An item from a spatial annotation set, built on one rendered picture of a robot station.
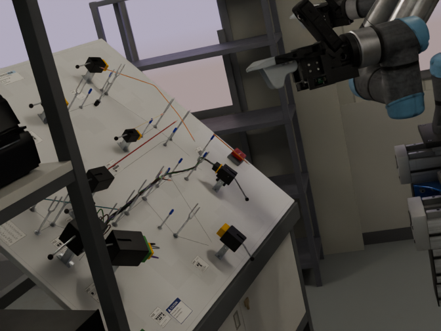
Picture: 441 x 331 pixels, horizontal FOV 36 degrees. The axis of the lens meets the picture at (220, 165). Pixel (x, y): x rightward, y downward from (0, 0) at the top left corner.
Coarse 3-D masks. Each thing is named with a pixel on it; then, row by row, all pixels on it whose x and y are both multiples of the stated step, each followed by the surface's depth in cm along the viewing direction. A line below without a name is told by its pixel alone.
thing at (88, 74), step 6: (90, 60) 238; (96, 60) 240; (102, 60) 242; (78, 66) 235; (90, 66) 238; (96, 66) 239; (102, 66) 241; (90, 72) 239; (96, 72) 241; (84, 78) 244; (90, 78) 243
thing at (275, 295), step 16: (288, 240) 262; (272, 256) 246; (288, 256) 260; (272, 272) 244; (288, 272) 259; (256, 288) 230; (272, 288) 243; (288, 288) 257; (240, 304) 217; (256, 304) 229; (272, 304) 242; (288, 304) 256; (256, 320) 228; (272, 320) 241; (288, 320) 254
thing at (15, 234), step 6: (6, 222) 173; (0, 228) 170; (6, 228) 172; (12, 228) 173; (18, 228) 174; (0, 234) 169; (6, 234) 170; (12, 234) 171; (18, 234) 172; (24, 234) 173; (6, 240) 169; (12, 240) 170
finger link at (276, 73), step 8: (256, 64) 125; (264, 64) 124; (272, 64) 124; (280, 64) 125; (288, 64) 125; (296, 64) 125; (272, 72) 125; (280, 72) 125; (288, 72) 125; (272, 80) 125; (280, 80) 125
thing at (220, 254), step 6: (234, 228) 209; (228, 234) 206; (234, 234) 206; (240, 234) 208; (222, 240) 208; (228, 240) 207; (234, 240) 206; (240, 240) 206; (222, 246) 210; (228, 246) 207; (234, 246) 207; (222, 252) 211; (252, 258) 208
